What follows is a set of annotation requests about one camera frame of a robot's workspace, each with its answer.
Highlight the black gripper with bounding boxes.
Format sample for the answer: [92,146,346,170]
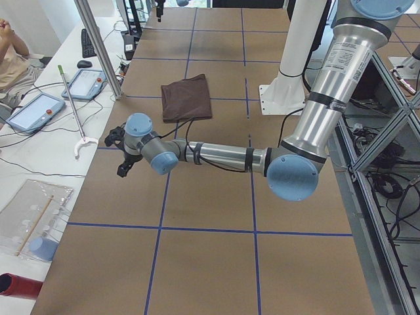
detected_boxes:
[155,0,164,22]
[104,126,142,177]

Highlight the dark brown t-shirt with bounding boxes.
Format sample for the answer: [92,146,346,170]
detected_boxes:
[161,73,213,123]

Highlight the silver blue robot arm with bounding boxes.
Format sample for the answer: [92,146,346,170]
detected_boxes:
[100,1,411,202]
[155,0,190,22]

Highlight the black box with label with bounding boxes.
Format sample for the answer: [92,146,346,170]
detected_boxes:
[122,34,136,60]

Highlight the reacher grabber stick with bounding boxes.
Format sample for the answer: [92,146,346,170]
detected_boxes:
[58,64,98,159]

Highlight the black keyboard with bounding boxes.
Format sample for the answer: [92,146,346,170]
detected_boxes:
[81,28,96,58]

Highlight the black computer mouse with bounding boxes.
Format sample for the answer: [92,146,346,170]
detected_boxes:
[77,60,93,69]

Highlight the far teach pendant tablet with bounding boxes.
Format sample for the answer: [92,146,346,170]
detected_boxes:
[68,68,106,101]

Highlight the teach pendant tablet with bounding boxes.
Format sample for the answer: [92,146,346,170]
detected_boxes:
[68,68,106,101]
[6,93,65,134]

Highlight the near teach pendant tablet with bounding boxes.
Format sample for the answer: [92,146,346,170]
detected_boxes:
[6,93,65,134]

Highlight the wooden stick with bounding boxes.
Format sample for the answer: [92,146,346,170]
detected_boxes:
[14,195,54,256]

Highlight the clear plastic bag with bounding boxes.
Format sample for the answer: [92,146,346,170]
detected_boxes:
[1,180,74,262]

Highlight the blue plastic cup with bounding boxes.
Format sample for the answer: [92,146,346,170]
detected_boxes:
[29,237,58,261]

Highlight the person in beige shirt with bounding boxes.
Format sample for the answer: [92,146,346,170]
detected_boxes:
[1,19,37,108]

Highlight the red cylinder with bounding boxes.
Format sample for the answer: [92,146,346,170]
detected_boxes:
[1,273,43,300]

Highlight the aluminium frame post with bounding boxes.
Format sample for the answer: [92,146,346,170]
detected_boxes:
[74,0,123,100]

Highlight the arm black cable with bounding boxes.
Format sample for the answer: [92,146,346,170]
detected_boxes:
[154,117,250,173]

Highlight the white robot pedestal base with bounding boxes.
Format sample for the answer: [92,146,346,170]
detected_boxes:
[259,0,329,116]

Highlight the aluminium frame table side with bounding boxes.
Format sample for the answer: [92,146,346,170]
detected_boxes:
[329,35,419,314]

